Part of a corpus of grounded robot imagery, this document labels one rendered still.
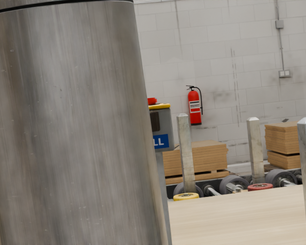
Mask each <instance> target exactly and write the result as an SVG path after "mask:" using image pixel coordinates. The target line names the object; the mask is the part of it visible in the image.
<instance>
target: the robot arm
mask: <svg viewBox="0 0 306 245"><path fill-rule="evenodd" d="M0 245H168V238H167V231H166V224H165V217H164V211H163V204H162V197H161V190H160V184H159V177H158V170H157V163H156V156H155V149H154V142H153V133H152V126H151V119H150V113H149V106H148V99H147V92H146V86H145V79H144V72H143V65H142V58H141V51H140V44H139V38H138V31H137V24H136V15H135V8H134V1H133V0H0Z"/></svg>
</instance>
